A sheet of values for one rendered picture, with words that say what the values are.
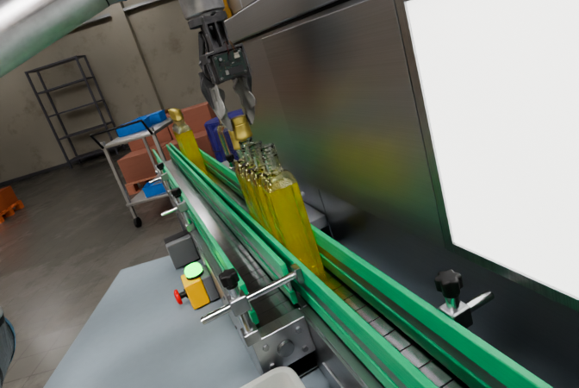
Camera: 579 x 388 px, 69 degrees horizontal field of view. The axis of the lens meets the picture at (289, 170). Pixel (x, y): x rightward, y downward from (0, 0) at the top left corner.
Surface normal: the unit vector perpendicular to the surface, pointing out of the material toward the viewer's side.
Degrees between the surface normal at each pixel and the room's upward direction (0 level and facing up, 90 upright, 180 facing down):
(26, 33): 118
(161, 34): 90
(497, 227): 90
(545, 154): 90
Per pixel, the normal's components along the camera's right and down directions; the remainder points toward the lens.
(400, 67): -0.88, 0.37
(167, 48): 0.04, 0.29
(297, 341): 0.37, 0.17
